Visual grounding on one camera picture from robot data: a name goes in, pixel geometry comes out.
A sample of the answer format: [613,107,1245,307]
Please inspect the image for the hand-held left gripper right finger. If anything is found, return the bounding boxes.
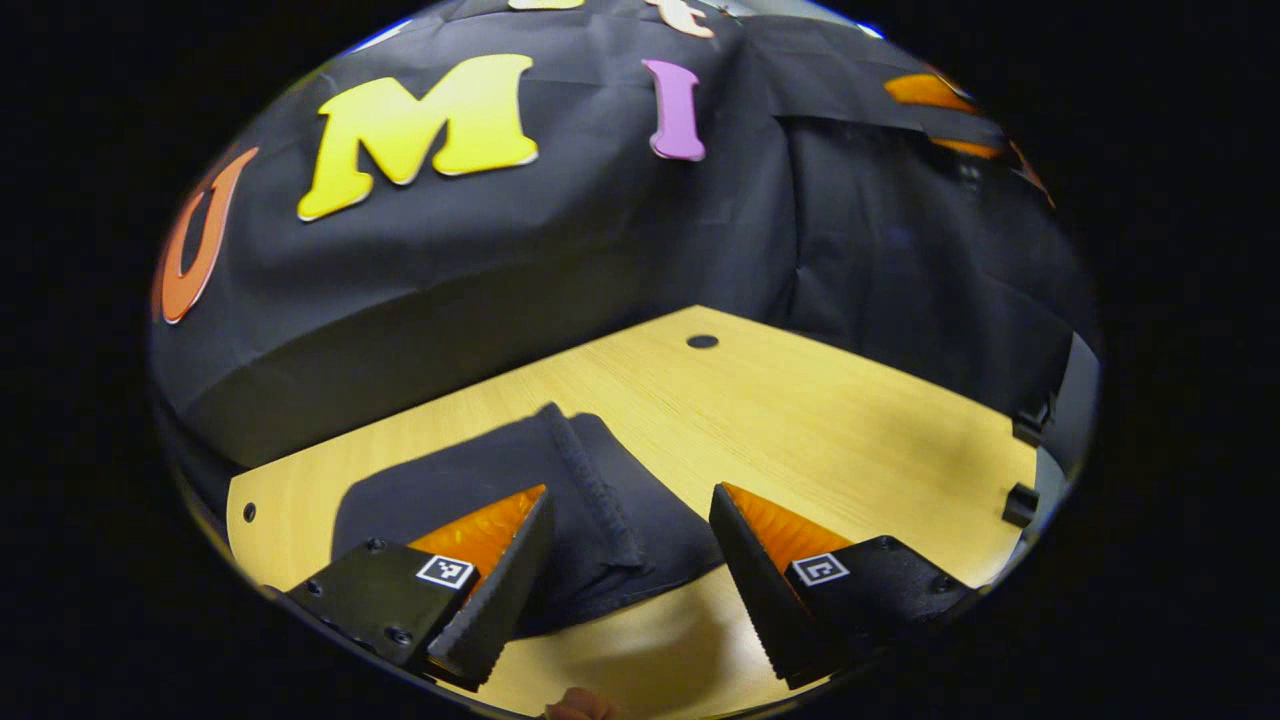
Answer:
[708,482,976,691]

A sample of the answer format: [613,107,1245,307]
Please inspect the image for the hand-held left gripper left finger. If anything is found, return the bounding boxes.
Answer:
[285,485,556,691]

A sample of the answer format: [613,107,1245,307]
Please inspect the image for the black jeans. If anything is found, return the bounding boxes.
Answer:
[330,402,726,641]

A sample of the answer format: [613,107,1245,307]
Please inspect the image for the black backdrop cloth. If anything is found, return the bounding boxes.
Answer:
[148,0,1101,471]

